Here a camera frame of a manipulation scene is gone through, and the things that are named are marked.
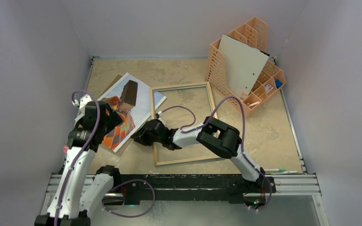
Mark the hot air balloon photo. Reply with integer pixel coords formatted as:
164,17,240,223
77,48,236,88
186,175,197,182
98,73,166,153

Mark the brown cardboard backing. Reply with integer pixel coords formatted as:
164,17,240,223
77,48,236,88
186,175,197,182
101,75,138,156

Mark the blue wooden picture frame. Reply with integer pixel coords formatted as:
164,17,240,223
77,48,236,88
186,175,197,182
150,81,225,167

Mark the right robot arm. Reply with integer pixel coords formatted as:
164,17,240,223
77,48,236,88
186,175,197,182
131,116,265,192

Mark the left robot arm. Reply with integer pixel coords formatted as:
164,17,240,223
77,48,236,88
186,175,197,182
34,91,123,226

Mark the grey board in organizer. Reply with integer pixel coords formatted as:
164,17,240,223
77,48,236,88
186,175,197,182
218,34,270,100

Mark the red white card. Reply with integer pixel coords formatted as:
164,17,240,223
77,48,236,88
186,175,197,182
264,83,274,94

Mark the blue item in organizer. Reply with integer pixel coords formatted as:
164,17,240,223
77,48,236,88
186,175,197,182
275,79,283,89

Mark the green marker pen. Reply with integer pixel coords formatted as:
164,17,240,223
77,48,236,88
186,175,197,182
267,168,286,173

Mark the white marker pen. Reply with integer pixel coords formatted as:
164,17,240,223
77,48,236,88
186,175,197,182
273,171,299,175

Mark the orange plastic desk organizer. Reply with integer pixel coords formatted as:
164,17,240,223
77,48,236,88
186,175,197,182
205,17,287,117

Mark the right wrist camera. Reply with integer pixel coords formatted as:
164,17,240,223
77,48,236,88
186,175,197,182
155,111,163,121

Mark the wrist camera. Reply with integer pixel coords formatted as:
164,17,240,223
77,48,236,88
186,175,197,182
72,94,92,110
155,111,163,121

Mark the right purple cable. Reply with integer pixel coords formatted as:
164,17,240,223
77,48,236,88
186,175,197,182
156,96,274,213

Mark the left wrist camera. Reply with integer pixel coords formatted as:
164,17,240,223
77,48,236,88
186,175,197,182
72,94,92,110

